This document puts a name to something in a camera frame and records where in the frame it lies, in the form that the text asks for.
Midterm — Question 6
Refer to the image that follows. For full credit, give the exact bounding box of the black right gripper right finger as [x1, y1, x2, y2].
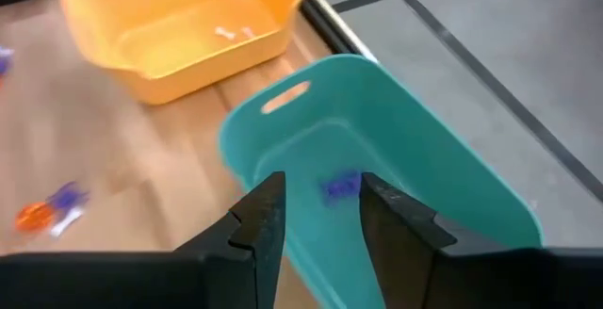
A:
[359, 172, 603, 309]

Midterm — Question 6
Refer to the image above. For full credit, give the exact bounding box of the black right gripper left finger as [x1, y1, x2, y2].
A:
[0, 171, 287, 309]

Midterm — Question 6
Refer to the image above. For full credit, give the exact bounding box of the teal plastic bin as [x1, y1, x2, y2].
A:
[217, 53, 544, 309]

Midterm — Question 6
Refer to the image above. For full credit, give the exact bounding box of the orange plastic bin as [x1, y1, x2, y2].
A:
[56, 0, 306, 106]

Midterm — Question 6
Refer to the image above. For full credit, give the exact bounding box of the orange translucent pumpkin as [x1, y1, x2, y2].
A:
[13, 202, 57, 234]

